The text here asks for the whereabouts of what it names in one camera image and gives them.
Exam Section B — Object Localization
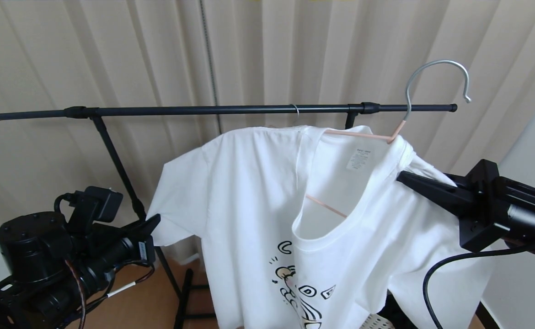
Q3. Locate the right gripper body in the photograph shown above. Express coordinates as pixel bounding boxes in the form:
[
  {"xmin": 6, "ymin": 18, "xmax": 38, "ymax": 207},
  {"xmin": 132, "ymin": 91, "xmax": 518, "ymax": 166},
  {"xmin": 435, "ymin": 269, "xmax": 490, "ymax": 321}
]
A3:
[{"xmin": 460, "ymin": 159, "xmax": 535, "ymax": 253}]

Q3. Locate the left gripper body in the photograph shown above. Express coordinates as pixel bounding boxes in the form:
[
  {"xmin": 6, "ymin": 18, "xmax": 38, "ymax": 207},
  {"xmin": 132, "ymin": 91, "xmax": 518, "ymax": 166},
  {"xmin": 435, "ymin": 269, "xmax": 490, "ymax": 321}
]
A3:
[{"xmin": 91, "ymin": 214, "xmax": 161, "ymax": 275}]

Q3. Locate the white printed t-shirt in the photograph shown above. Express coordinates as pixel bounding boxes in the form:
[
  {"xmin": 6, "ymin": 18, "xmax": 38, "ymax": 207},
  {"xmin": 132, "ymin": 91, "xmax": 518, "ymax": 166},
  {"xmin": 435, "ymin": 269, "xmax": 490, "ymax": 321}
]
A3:
[{"xmin": 148, "ymin": 124, "xmax": 495, "ymax": 329}]

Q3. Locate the black clothes rack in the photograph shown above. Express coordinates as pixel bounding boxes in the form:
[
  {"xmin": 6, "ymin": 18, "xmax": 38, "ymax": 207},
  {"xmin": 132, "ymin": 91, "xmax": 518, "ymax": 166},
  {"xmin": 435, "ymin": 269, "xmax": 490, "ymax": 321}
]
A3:
[{"xmin": 0, "ymin": 101, "xmax": 458, "ymax": 329}]

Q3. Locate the white laundry basket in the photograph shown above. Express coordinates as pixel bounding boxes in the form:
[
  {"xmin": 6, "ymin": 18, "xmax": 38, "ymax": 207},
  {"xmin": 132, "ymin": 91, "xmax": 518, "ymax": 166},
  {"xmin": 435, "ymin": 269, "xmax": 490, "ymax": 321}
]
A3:
[{"xmin": 368, "ymin": 313, "xmax": 396, "ymax": 329}]

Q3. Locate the beige curtain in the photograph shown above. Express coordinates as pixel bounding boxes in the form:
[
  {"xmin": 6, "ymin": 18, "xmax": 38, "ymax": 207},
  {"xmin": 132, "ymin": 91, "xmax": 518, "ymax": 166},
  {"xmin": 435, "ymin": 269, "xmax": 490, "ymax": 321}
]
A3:
[{"xmin": 0, "ymin": 0, "xmax": 535, "ymax": 268}]

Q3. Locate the black cable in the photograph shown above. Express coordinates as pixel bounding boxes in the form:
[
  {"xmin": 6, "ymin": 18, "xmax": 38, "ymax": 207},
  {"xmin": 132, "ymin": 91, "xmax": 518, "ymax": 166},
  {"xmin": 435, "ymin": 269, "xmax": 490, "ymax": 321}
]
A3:
[{"xmin": 422, "ymin": 231, "xmax": 535, "ymax": 329}]

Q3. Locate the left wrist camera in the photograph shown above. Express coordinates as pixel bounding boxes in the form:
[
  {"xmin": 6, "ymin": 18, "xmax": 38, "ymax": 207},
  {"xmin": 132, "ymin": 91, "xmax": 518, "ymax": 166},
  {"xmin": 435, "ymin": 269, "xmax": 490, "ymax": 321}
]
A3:
[{"xmin": 69, "ymin": 186, "xmax": 124, "ymax": 229}]

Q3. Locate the grey curtain pull cord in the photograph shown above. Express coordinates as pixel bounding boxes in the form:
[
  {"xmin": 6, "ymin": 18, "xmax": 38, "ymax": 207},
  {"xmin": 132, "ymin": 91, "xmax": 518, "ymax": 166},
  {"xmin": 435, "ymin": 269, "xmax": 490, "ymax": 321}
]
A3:
[{"xmin": 198, "ymin": 0, "xmax": 223, "ymax": 135}]

